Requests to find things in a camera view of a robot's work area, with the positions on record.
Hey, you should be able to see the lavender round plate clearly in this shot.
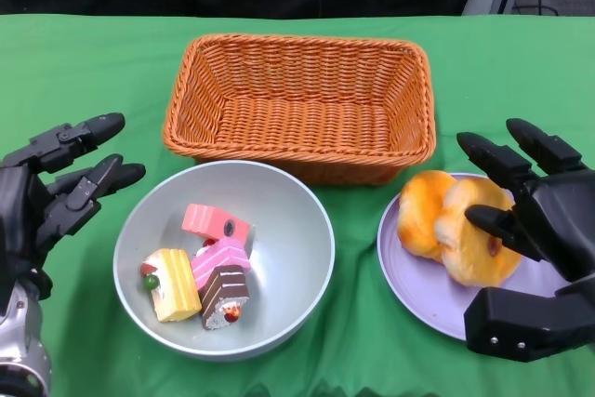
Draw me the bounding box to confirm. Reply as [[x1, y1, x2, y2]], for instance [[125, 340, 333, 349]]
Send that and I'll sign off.
[[377, 172, 577, 342]]

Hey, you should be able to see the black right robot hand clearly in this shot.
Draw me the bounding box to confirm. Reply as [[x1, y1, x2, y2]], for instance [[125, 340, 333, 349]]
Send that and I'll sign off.
[[456, 117, 595, 285]]

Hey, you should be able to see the coral pink cake slice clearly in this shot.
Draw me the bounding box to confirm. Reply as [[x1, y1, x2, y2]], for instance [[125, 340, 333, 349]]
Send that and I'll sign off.
[[181, 203, 252, 243]]

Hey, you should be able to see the grey round bowl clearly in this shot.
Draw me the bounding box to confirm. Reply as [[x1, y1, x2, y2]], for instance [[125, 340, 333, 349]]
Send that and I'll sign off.
[[112, 159, 336, 364]]

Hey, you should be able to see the chocolate striped cake slice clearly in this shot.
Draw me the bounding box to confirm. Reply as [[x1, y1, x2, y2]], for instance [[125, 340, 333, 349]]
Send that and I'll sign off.
[[199, 264, 251, 332]]

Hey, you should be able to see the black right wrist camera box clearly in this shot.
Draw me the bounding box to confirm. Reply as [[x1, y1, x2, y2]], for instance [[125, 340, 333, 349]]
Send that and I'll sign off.
[[463, 275, 595, 364]]

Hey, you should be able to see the yellow cake slice with fruit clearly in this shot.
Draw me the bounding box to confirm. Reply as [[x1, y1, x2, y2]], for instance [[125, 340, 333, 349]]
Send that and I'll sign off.
[[140, 247, 203, 324]]

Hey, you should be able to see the magenta striped cake slice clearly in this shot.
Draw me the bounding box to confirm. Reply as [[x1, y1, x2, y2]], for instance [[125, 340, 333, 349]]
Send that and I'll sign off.
[[190, 236, 254, 294]]

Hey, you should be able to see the round striped orange bread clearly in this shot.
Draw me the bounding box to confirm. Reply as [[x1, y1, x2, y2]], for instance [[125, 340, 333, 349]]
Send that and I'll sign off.
[[434, 178, 524, 287]]

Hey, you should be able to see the orange wicker basket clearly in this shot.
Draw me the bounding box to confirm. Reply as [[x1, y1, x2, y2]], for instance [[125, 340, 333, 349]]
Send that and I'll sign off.
[[162, 33, 437, 186]]

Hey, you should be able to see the green tablecloth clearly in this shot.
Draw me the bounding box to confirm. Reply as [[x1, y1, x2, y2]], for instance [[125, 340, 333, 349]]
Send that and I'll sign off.
[[0, 13, 595, 397]]

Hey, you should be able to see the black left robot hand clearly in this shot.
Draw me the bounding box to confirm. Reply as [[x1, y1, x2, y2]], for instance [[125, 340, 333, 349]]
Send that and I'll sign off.
[[0, 112, 147, 300]]

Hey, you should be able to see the long ridged orange bread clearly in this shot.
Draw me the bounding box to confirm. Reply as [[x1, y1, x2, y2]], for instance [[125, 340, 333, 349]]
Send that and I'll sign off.
[[398, 170, 459, 262]]

